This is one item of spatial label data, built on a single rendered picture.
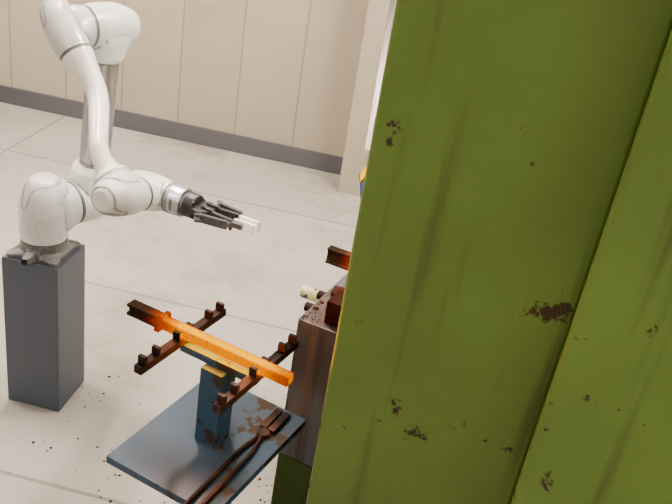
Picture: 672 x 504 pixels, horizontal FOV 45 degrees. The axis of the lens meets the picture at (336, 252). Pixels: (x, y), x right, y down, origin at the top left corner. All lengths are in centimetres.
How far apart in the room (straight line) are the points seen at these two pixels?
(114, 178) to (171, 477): 83
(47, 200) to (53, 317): 42
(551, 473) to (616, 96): 67
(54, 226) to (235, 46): 278
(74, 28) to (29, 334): 108
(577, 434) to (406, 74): 69
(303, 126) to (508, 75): 402
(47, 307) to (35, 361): 25
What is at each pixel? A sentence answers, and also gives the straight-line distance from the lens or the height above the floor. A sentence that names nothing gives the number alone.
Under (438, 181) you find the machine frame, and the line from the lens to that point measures 146.
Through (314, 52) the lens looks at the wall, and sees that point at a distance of 520.
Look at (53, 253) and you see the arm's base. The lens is 286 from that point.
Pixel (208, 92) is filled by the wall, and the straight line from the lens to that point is 546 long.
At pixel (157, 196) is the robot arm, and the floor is 102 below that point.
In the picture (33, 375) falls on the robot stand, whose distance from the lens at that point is 311.
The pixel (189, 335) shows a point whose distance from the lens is 188.
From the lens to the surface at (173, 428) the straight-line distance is 203.
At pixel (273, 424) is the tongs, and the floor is 70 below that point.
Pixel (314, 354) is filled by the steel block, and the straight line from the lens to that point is 208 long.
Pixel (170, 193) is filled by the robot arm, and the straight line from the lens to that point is 236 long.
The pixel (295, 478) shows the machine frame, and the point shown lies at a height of 41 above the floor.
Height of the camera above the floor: 202
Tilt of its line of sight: 27 degrees down
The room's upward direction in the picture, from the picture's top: 10 degrees clockwise
